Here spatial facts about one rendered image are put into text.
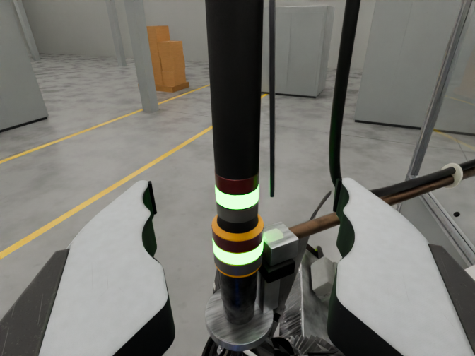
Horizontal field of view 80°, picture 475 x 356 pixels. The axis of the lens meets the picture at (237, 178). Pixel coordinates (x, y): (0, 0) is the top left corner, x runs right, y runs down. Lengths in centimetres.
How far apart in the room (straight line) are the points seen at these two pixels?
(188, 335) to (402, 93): 495
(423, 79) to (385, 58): 68
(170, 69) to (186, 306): 697
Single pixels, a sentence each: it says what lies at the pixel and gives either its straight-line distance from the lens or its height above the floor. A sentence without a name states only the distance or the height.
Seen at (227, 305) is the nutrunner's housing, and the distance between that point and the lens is 29.
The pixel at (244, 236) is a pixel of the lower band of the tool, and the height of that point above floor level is 158.
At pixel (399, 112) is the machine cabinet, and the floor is 27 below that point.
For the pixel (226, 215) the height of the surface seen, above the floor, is 159.
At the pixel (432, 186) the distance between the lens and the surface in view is 42.
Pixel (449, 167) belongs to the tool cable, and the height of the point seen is 156.
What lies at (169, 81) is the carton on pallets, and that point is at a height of 26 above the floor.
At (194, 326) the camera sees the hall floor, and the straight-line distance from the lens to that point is 209.
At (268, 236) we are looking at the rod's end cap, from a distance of 27.
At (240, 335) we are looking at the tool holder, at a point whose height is 146.
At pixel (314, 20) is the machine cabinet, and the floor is 167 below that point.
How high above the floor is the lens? 172
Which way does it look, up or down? 29 degrees down
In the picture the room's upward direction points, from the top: 1 degrees counter-clockwise
